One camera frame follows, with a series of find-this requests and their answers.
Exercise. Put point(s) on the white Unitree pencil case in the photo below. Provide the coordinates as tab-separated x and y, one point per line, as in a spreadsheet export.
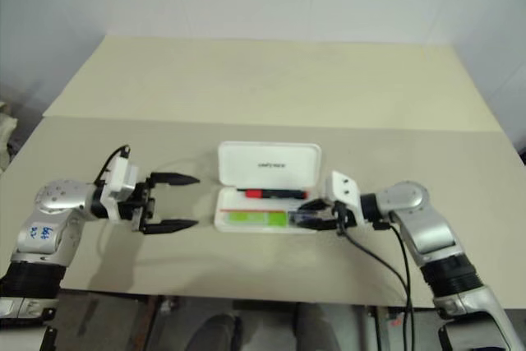
269	158

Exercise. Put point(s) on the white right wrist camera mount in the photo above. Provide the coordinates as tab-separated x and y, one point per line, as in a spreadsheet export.
343	192

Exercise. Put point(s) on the red and black marker pen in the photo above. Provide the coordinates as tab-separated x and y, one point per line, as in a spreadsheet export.
267	193

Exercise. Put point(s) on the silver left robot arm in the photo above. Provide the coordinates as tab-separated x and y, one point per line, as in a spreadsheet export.
49	219

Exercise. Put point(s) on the white crumpled cloth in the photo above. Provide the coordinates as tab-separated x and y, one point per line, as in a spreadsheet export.
6	133

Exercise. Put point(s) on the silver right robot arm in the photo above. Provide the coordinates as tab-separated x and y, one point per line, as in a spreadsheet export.
431	236

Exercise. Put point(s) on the green rectangular eraser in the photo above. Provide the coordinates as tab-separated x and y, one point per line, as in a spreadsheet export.
255	219

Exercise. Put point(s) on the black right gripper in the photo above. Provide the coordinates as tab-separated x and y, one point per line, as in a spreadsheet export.
346	217

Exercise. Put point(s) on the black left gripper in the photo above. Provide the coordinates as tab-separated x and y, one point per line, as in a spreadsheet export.
144	203

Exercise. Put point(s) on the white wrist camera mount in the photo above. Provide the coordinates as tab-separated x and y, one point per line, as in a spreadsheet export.
343	192
119	178

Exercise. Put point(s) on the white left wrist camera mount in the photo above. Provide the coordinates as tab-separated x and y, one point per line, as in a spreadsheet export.
119	178

